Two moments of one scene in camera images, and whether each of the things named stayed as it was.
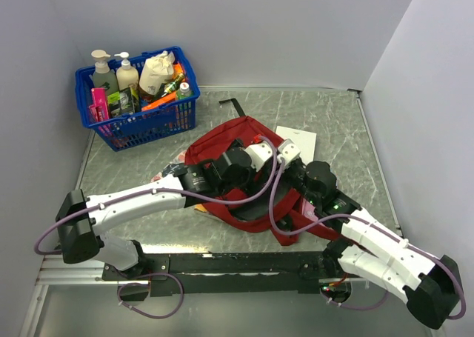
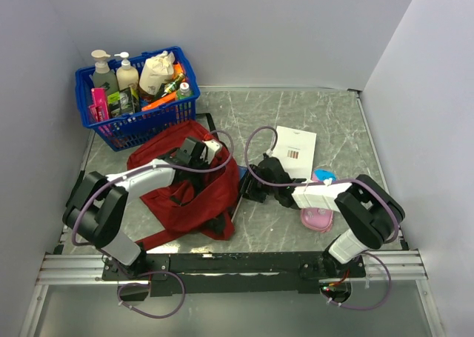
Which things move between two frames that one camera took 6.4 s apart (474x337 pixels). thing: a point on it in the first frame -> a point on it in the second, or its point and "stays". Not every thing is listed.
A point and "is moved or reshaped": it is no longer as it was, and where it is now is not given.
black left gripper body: (246, 184) -> (196, 178)
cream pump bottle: (127, 75) stays
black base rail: (266, 274) stays
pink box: (99, 110) stays
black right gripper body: (296, 174) -> (255, 191)
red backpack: (275, 211) -> (181, 209)
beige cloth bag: (155, 70) stays
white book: (304, 141) stays
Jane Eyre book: (200, 207) is moved or reshaped
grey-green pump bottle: (102, 74) stays
